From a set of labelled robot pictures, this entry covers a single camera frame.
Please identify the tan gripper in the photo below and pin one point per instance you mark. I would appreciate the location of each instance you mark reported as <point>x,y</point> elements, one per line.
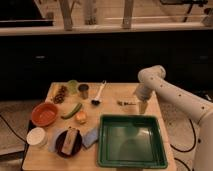
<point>142,105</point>

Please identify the silver fork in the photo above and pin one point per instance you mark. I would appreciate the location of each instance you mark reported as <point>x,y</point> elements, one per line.
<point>124,103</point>

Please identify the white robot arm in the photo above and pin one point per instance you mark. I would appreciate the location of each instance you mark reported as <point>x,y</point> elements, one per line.
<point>198,109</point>

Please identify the green plastic tray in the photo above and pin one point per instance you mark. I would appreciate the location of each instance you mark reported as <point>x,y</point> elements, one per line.
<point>132,141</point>

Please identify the blue cloth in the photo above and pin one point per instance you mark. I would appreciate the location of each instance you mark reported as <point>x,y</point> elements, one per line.
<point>90,137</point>

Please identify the metal cup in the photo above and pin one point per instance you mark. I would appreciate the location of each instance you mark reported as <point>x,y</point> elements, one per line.
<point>83,90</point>

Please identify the yellow onion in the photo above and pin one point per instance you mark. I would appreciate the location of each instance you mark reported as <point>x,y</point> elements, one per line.
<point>81,117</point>

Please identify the green cucumber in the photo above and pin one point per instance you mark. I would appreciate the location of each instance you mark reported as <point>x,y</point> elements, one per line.
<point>75,109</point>

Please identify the green cup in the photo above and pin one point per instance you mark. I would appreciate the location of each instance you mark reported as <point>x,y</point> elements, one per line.
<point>72,86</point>

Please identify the dark brown plate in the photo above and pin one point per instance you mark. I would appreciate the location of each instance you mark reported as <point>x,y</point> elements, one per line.
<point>76,147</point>

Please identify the wooden block sponge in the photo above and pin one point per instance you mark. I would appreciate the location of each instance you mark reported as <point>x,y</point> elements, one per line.
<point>69,141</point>

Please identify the orange bowl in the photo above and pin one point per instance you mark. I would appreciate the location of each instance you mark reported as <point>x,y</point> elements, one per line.
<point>44,114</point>

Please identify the white round container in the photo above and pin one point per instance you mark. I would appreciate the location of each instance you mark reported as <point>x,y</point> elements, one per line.
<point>37,137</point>

